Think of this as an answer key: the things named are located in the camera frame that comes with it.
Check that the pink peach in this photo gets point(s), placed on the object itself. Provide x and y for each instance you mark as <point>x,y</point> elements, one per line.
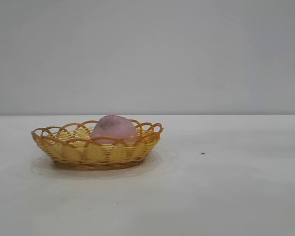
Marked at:
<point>113,130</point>

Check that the yellow woven wicker basket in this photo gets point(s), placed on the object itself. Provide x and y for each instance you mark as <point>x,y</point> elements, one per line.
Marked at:
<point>98,152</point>

